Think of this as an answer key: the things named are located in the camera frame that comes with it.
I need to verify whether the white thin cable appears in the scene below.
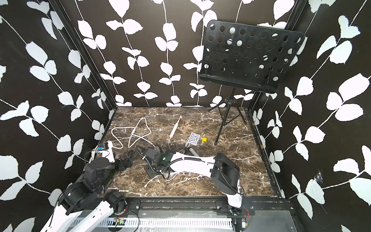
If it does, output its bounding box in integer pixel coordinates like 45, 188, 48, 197
143, 171, 198, 189

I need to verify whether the pink electric toothbrush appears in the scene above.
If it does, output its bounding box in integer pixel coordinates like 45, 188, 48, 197
168, 116, 182, 142

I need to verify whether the white charging cable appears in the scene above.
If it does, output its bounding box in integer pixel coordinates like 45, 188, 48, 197
176, 136, 201, 156

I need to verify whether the white electric toothbrush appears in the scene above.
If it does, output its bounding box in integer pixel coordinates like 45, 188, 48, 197
189, 148, 199, 157

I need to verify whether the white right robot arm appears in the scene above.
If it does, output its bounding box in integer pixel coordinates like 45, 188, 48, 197
135, 146, 243, 209

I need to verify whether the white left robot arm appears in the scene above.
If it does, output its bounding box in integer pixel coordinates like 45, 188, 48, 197
41, 154, 133, 232

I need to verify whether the blue playing card box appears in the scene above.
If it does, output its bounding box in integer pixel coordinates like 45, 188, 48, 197
187, 132, 200, 146

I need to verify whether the black music stand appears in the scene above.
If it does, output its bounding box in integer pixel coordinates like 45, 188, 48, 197
199, 20, 305, 130

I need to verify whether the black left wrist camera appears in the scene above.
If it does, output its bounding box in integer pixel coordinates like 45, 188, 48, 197
84, 157, 116, 190

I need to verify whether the white power strip cord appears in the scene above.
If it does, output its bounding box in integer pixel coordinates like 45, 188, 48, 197
86, 116, 156, 163

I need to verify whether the black front rail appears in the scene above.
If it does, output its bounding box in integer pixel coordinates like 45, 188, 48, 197
126, 196, 295, 216

